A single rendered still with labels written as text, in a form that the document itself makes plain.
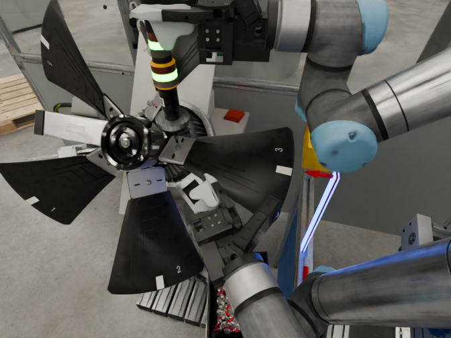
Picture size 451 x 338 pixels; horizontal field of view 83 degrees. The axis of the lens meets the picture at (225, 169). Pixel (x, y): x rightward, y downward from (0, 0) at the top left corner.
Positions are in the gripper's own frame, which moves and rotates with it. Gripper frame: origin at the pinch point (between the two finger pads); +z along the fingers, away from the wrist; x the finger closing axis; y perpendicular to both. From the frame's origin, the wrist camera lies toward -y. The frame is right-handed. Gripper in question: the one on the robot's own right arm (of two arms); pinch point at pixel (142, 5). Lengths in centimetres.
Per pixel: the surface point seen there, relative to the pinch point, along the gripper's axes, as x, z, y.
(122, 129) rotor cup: -1.7, 9.1, 22.6
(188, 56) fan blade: 10.1, -4.1, 11.7
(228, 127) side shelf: 51, -10, 61
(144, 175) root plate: -4.0, 6.2, 34.2
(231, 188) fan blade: -10.1, -14.6, 29.6
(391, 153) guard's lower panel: 56, -92, 75
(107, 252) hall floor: 27, 65, 147
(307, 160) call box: 15, -37, 45
